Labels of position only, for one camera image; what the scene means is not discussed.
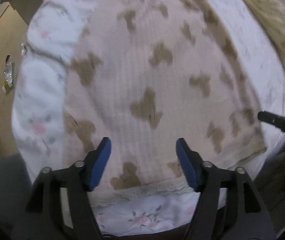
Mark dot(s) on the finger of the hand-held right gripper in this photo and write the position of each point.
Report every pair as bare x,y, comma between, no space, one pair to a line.
277,121

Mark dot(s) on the plastic bottle on floor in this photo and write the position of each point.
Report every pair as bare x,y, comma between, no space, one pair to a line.
9,73

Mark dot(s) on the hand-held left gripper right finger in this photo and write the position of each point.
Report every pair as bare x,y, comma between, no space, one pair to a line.
188,162

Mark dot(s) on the pink pants with brown print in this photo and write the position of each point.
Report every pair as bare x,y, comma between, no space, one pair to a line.
142,85

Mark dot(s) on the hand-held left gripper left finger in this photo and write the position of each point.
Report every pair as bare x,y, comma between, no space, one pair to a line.
99,162

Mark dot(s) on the beige fluffy blanket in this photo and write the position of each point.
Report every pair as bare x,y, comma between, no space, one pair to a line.
272,22

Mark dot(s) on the white floral bed sheet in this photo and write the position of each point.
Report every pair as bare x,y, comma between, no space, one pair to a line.
42,100

